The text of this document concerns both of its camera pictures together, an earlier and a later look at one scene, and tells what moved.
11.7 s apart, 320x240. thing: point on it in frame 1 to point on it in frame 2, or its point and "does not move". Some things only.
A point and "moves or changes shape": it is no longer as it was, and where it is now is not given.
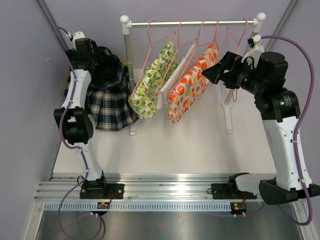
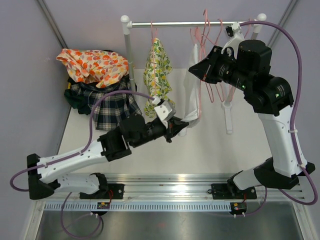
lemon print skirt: (143, 102) to (157, 69)
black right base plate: (230, 191) does not move
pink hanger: (195, 44) to (204, 46)
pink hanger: (179, 47) to (196, 38)
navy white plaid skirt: (109, 96) does not move
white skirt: (163, 97) to (191, 94)
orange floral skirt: (190, 88) to (102, 68)
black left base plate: (98, 188) does not move
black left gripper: (95, 55) to (175, 124)
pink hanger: (238, 50) moves or changes shape
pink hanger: (215, 43) to (206, 83)
